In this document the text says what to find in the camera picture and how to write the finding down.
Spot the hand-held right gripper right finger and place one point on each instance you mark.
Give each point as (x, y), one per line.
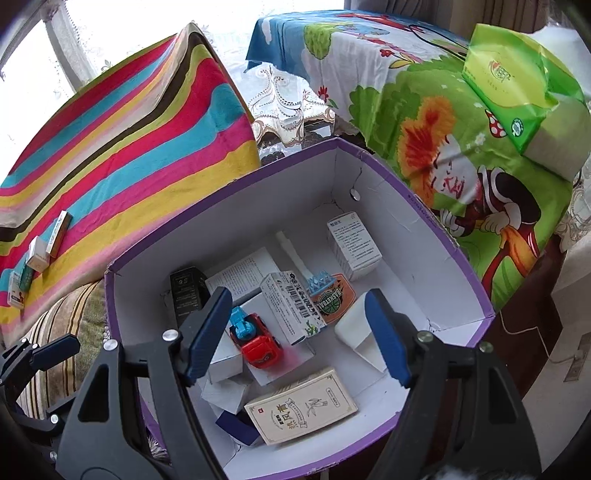
(388, 337)

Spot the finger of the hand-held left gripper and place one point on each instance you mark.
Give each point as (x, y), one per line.
(44, 421)
(55, 351)

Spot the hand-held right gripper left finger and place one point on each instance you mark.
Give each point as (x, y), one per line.
(207, 341)

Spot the black box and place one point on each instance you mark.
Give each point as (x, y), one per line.
(187, 295)

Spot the red and blue toy car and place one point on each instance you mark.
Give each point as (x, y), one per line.
(261, 350)

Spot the purple cardboard box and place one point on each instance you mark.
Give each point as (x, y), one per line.
(397, 277)

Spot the white barcode box green mark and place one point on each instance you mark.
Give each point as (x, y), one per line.
(288, 309)

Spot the blue spiky brush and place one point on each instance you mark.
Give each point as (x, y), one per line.
(319, 282)

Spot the beige herbal print box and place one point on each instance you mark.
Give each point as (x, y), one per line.
(300, 406)

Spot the striped green sofa cushion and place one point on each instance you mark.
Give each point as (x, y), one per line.
(60, 314)

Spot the basketball print orange pack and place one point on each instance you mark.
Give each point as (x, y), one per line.
(334, 302)

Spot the white box red mark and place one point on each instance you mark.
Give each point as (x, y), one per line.
(16, 290)

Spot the white box with printed text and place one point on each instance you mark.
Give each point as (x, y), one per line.
(244, 274)

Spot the teal small box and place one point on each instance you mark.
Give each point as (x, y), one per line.
(27, 279)

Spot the dark blue box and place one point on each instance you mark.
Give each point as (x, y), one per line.
(238, 427)

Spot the upright white medicine box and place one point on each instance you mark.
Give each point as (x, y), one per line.
(353, 244)

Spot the white beige small box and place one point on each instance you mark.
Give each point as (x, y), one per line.
(38, 254)

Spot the white box green orange edge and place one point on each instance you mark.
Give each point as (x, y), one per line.
(57, 233)

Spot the rainbow striped blanket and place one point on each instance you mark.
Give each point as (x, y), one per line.
(138, 152)

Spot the dark glass side table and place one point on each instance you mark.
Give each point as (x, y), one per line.
(318, 134)

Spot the cartoon printed bed sheet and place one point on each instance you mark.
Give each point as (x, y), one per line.
(415, 115)

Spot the white lace tablecloth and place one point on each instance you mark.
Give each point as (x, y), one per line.
(281, 101)

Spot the green tissue pack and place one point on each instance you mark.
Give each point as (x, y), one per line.
(517, 83)

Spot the white lace curtain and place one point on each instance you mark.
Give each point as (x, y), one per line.
(69, 41)

